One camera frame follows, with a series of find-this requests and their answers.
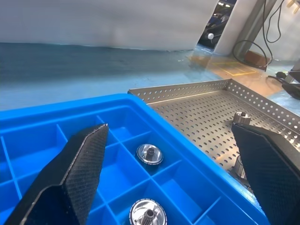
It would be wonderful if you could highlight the black equipment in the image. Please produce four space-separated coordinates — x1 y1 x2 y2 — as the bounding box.
268 63 300 99

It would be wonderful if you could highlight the yellow tape outline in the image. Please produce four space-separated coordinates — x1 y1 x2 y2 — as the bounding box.
212 61 256 76

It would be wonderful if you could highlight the blue compartment tray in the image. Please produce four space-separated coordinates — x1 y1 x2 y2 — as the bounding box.
0 93 270 225

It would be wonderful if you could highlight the brown board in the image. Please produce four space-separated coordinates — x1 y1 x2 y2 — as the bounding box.
187 50 270 83

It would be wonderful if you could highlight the brown cardboard box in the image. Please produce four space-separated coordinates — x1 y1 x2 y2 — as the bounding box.
243 50 268 68

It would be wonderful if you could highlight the perforated metal tray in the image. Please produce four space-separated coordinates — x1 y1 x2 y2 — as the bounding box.
128 79 300 188

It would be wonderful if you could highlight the hanging black cable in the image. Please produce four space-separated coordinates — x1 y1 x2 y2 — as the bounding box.
262 0 285 44

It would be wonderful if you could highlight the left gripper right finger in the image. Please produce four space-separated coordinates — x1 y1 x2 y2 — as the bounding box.
231 123 300 225

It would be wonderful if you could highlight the dark blue background equipment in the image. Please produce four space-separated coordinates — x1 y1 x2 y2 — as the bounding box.
198 0 239 51

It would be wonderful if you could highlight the grey metal post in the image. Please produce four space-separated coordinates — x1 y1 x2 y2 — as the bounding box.
235 0 267 61

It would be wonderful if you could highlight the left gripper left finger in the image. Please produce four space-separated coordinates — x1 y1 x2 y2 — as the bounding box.
4 123 109 225

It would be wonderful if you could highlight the looped black cable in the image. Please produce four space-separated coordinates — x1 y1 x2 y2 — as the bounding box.
232 39 274 72

